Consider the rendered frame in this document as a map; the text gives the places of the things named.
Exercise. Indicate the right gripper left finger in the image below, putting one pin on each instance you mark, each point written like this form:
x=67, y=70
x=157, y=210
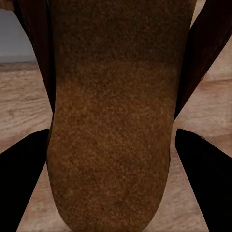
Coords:
x=20, y=169

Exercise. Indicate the sandal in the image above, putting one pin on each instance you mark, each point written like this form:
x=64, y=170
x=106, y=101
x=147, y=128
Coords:
x=117, y=74

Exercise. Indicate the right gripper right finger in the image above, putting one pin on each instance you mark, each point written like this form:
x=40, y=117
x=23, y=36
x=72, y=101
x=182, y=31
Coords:
x=209, y=171

